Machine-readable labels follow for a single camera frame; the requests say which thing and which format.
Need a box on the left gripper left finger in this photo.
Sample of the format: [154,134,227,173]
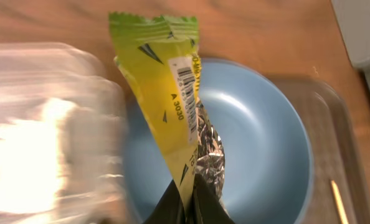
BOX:
[143,180,186,224]

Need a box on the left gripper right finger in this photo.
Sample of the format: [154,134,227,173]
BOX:
[192,174,235,224]

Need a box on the yellow green snack wrapper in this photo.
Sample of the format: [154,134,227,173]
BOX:
[108,12,225,206]

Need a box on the grey dishwasher rack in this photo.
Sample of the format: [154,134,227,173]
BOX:
[331,0,370,91]

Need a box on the dark blue plate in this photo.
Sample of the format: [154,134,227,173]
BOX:
[123,58,313,223]

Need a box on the wooden chopstick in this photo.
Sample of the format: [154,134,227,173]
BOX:
[330,180,349,224]

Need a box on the brown serving tray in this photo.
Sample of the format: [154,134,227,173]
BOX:
[271,77,370,224]

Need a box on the clear plastic bin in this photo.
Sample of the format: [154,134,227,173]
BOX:
[0,42,128,223]

